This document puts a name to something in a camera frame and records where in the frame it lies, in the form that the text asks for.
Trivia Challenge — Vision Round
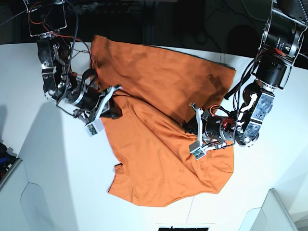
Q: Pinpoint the grey panel bottom left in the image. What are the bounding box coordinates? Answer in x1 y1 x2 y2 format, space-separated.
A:
0 157 80 231

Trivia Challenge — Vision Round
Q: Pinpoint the black white marker card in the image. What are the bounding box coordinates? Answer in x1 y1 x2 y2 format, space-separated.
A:
154 223 215 231

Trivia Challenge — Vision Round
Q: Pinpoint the blue black clutter bin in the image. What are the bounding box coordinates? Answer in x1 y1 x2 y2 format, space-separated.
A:
0 140 18 180

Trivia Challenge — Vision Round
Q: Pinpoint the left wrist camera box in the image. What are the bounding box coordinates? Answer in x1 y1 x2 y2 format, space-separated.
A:
189 141 207 160

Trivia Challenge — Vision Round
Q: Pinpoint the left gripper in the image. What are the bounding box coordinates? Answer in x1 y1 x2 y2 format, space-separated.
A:
182 103 235 153

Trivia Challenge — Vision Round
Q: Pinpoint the grey panel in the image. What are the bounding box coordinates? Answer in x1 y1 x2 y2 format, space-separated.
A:
0 157 80 231
239 188 298 231

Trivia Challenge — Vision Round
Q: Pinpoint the orange t-shirt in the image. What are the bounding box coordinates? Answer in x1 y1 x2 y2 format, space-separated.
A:
91 35 235 207

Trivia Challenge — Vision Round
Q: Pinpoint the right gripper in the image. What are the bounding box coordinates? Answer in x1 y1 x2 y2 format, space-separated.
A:
72 84 123 124

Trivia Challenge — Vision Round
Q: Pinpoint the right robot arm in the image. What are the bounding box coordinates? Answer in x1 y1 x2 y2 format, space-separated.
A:
24 0 122 124

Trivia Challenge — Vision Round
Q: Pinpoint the grey panel bottom right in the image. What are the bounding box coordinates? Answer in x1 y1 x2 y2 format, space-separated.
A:
239 188 298 231

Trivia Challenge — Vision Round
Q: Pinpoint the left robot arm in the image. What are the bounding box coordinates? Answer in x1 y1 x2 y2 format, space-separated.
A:
183 0 308 159

